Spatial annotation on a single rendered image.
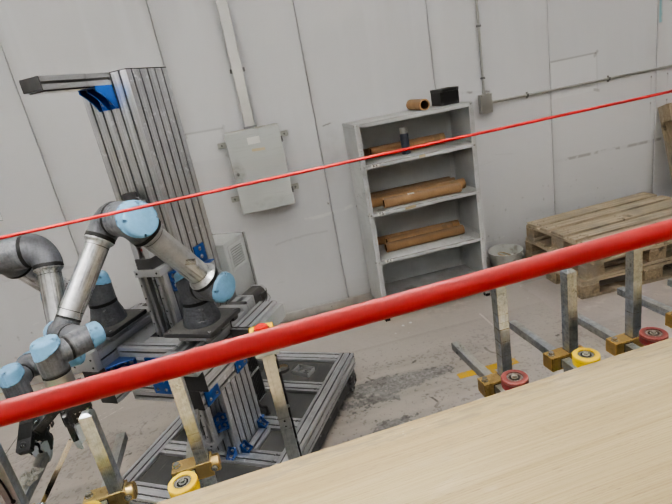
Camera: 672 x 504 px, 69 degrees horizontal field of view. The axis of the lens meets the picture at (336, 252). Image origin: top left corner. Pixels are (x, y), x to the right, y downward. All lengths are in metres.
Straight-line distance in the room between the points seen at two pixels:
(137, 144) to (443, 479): 1.61
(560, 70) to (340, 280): 2.54
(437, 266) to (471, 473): 3.24
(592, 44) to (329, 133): 2.32
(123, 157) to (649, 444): 1.98
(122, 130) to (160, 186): 0.26
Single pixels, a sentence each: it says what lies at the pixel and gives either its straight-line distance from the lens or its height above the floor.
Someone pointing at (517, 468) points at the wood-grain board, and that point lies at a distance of 1.34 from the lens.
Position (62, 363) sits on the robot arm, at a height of 1.24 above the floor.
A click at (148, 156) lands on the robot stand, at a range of 2.10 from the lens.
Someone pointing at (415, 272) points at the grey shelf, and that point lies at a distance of 4.37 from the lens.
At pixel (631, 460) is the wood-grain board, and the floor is 0.90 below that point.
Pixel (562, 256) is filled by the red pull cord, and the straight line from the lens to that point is 0.20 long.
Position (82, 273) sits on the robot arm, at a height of 1.42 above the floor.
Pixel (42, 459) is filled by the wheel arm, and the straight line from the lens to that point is 1.98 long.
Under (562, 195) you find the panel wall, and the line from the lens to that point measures 4.86.
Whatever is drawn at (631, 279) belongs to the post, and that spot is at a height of 1.05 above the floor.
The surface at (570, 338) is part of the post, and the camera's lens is 1.83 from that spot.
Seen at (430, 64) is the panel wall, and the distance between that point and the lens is 4.18.
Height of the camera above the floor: 1.82
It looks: 18 degrees down
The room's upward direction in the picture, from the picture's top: 11 degrees counter-clockwise
